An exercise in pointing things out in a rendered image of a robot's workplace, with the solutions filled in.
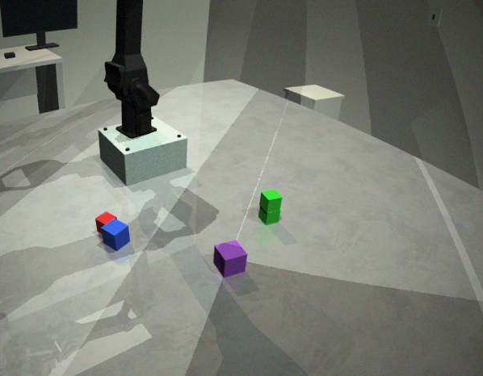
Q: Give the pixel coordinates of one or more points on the red block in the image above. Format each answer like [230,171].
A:
[103,219]

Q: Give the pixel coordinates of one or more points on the purple cube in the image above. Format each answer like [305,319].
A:
[230,258]

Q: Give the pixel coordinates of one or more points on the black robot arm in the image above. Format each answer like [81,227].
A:
[126,75]

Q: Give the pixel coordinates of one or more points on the blue cube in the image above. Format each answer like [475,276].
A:
[115,234]

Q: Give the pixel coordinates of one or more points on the green cube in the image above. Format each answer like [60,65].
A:
[270,201]
[269,218]

